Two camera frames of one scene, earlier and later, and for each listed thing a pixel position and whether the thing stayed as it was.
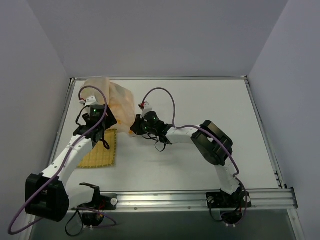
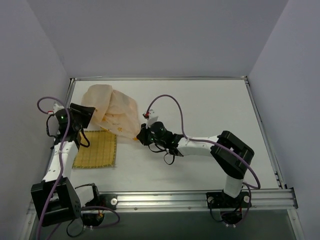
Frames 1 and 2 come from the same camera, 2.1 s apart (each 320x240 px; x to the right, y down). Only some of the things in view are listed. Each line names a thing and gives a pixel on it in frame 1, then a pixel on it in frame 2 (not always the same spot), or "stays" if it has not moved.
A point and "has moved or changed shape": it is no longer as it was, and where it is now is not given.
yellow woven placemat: x=99 y=156 stays
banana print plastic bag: x=119 y=99 has moved or changed shape
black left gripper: x=110 y=120 to x=81 y=114
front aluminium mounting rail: x=275 y=199 stays
